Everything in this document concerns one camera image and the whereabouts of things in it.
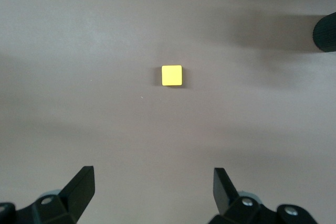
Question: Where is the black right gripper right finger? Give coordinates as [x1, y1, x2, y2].
[208, 167, 279, 224]

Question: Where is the yellow cube block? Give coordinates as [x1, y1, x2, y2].
[161, 64, 184, 87]

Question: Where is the black ribbed cylinder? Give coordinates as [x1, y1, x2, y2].
[312, 12, 336, 53]

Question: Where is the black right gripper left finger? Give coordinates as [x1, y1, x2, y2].
[15, 165, 96, 224]

